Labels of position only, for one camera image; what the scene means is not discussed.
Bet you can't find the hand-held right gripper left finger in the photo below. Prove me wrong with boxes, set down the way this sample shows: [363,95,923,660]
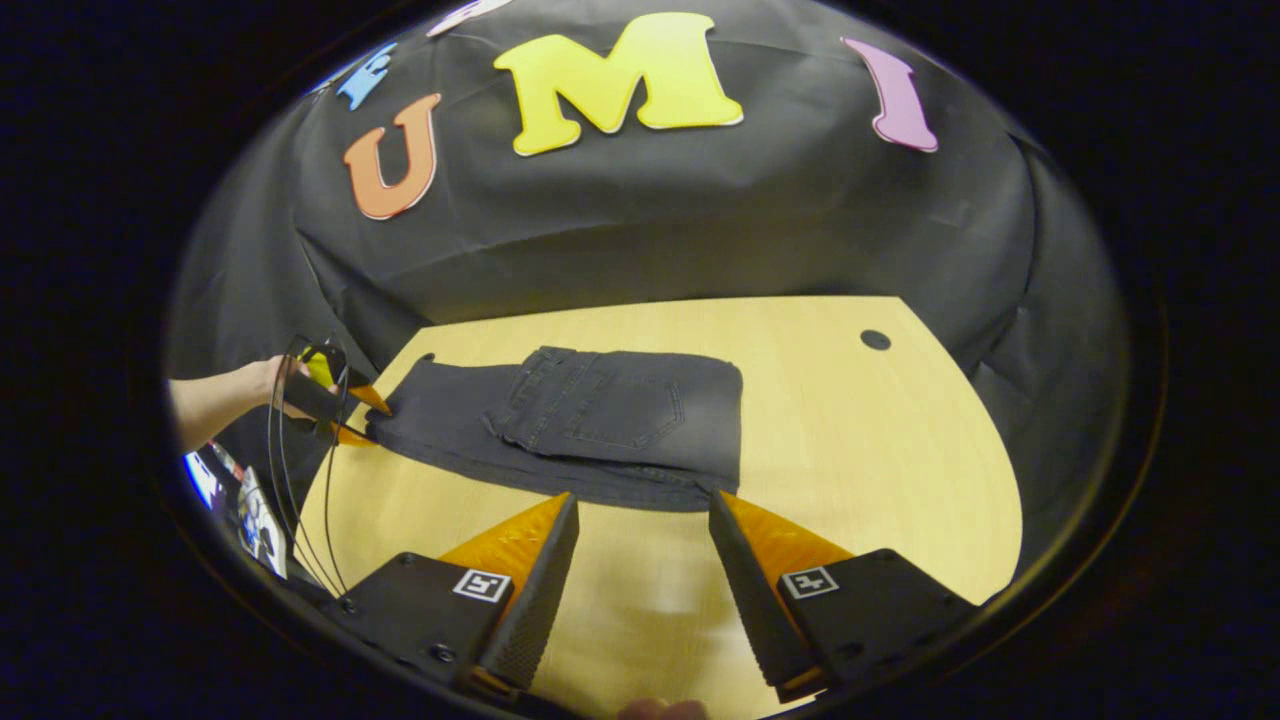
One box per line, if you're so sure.
[330,490,581,701]

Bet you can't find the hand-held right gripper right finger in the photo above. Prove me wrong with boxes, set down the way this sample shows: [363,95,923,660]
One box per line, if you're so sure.
[707,488,981,703]

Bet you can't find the dark grey jeans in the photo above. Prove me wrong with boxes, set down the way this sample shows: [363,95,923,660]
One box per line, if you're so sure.
[364,344,747,514]

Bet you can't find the printed panel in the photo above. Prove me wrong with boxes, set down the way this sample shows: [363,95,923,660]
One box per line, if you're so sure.
[235,463,291,581]

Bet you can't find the black backdrop cloth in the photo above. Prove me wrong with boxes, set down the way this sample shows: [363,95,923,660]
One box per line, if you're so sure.
[165,0,1131,561]

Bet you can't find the black cable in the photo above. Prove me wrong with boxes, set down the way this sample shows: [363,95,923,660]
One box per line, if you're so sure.
[264,337,352,598]

